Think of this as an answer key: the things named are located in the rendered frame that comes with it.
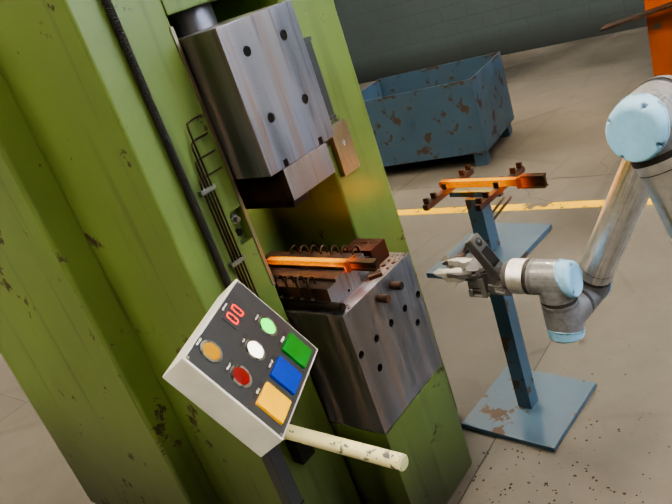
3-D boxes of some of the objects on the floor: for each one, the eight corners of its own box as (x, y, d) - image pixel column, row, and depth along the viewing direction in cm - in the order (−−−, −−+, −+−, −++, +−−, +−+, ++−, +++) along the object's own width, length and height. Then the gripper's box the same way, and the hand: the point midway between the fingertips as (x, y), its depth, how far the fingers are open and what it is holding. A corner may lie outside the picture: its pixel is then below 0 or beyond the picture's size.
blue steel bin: (517, 130, 598) (500, 51, 571) (491, 165, 538) (470, 79, 511) (398, 149, 665) (377, 79, 637) (363, 182, 605) (339, 106, 577)
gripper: (505, 304, 168) (433, 299, 182) (523, 280, 176) (453, 277, 190) (498, 275, 165) (425, 272, 179) (517, 252, 173) (446, 250, 186)
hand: (441, 266), depth 182 cm, fingers open, 4 cm apart
